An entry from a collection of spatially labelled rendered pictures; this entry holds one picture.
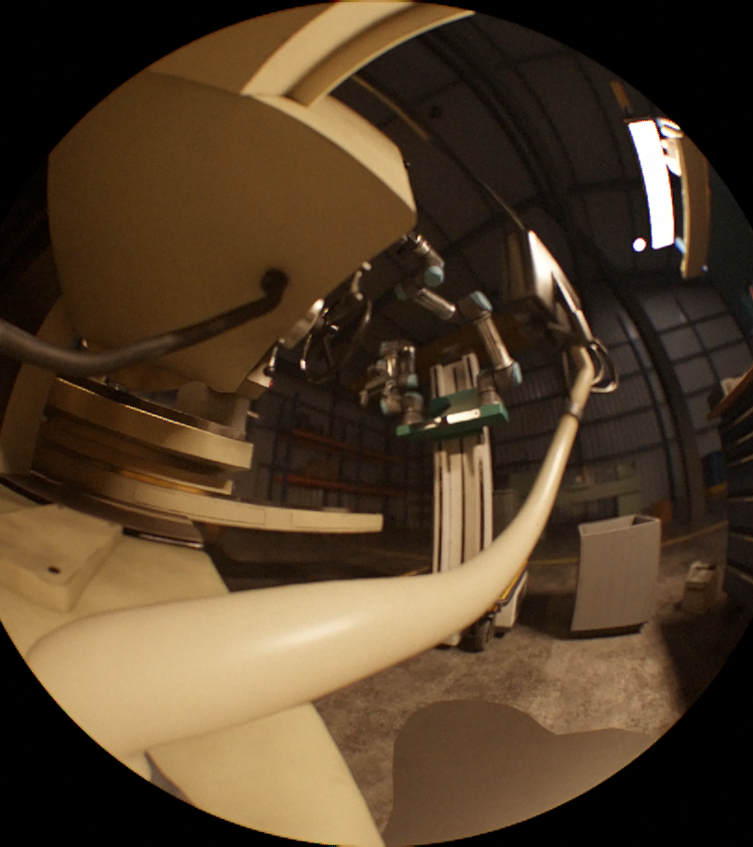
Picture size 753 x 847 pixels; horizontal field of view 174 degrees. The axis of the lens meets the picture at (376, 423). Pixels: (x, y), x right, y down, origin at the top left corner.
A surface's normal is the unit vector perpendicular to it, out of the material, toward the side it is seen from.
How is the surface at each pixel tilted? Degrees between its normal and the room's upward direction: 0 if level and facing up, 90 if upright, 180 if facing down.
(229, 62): 180
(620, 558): 90
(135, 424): 90
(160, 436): 90
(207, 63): 180
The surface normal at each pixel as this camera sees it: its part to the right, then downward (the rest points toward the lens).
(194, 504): 0.72, -0.22
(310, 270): -0.04, 0.94
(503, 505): -0.65, -0.29
